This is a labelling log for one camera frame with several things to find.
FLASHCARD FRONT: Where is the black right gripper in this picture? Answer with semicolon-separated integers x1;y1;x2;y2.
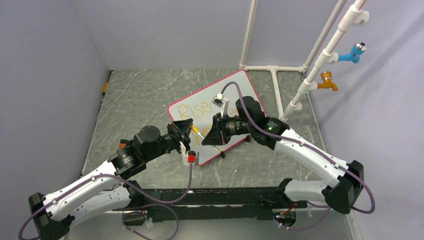
202;111;254;146

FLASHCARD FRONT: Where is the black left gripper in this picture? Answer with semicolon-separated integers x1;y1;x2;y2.
144;118;193;163

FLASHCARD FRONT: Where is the white whiteboard marker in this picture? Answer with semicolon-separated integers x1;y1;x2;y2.
197;130;222;154

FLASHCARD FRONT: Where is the red-framed whiteboard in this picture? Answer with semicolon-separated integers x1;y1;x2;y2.
168;70;262;166

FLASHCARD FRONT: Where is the yellow marker cap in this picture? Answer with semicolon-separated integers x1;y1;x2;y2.
191;125;199;133

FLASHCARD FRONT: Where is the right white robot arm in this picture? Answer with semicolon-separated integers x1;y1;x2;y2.
202;94;364;215

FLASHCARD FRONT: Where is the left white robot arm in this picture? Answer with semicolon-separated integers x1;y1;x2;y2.
28;118;198;240

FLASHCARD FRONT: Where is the white corner pipe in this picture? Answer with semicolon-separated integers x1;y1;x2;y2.
239;0;257;70

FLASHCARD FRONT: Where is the orange tap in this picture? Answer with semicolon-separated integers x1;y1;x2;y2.
317;71;338;92

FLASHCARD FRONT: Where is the blue tap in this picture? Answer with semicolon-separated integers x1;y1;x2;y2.
337;41;367;64

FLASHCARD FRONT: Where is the white pipe with taps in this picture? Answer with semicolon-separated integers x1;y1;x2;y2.
282;0;370;122

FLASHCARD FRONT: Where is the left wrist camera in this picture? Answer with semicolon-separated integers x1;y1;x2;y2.
180;141;200;167

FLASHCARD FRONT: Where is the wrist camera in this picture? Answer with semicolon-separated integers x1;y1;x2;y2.
180;141;200;167
211;93;229;118

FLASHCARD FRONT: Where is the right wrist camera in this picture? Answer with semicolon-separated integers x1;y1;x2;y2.
211;93;229;118

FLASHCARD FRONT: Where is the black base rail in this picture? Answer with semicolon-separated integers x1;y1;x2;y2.
122;187;308;222

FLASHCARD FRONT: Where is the white floor pipe frame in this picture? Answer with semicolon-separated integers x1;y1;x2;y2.
239;63;308;120

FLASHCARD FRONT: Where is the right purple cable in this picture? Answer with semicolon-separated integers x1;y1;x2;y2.
219;81;377;232

